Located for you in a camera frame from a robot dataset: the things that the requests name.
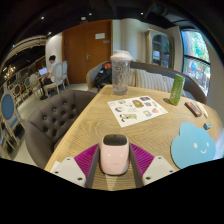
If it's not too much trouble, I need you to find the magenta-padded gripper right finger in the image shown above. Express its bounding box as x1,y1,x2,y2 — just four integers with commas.
129,143,177,189

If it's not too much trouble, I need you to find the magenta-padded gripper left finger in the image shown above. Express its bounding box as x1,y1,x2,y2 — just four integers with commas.
49,143,101,189

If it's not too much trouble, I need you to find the pink computer mouse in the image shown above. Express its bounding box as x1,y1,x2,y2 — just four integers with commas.
99,133,130,176

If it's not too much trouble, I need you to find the blue cloud-shaped mouse pad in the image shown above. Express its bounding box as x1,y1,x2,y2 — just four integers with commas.
170,122,217,170

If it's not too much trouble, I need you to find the grey tufted armchair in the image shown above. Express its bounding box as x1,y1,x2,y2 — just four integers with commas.
24,89,98,169

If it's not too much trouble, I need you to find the white sticker sheet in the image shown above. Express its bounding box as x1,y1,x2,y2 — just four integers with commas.
107,95,169,128

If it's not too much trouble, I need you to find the black and red flat case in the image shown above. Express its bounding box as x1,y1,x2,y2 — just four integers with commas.
184,101,203,118

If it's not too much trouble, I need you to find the green drink can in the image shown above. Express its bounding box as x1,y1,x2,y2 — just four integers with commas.
168,73,186,107

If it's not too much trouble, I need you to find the striped cushion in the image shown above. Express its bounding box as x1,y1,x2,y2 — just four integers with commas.
135,69,166,92
129,68,139,88
161,75,177,95

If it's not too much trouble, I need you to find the group of blue-backed chairs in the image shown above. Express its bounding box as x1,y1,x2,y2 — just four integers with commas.
0,74,43,158

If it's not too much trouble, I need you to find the brown curved sofa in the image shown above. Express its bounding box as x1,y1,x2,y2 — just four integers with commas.
85,60,208,105

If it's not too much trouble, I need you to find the white dining chair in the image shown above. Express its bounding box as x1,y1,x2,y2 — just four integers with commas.
43,60,70,98

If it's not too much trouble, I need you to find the clear shaker bottle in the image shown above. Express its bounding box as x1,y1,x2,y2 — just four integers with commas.
109,50,134,96

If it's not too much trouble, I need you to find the black backpack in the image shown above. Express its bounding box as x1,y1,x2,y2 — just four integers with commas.
93,62,113,89

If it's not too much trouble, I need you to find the person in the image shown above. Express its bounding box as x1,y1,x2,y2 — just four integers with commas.
42,55,58,87

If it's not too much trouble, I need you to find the open laptop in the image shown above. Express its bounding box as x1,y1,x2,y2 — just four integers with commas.
37,66,49,77

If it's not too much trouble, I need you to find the brown wooden door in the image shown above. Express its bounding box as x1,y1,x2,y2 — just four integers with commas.
62,19,113,85

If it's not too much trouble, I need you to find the black-framed window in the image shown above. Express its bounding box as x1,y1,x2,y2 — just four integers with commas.
180,29,212,97

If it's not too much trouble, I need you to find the glass-door cabinet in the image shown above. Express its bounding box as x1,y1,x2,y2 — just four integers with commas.
144,28,175,69

